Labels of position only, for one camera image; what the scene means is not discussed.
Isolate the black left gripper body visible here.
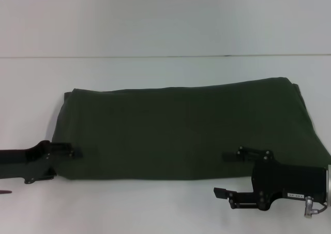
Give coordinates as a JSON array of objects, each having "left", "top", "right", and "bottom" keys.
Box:
[{"left": 0, "top": 140, "right": 56, "bottom": 185}]

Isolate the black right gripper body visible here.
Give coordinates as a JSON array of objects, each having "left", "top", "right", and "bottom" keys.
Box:
[{"left": 250, "top": 160, "right": 327, "bottom": 210}]

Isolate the dark green t-shirt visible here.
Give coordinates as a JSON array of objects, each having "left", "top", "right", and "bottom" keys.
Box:
[{"left": 50, "top": 76, "right": 331, "bottom": 181}]

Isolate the thin right arm cable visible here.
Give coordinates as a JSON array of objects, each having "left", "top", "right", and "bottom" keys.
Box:
[{"left": 311, "top": 202, "right": 328, "bottom": 214}]

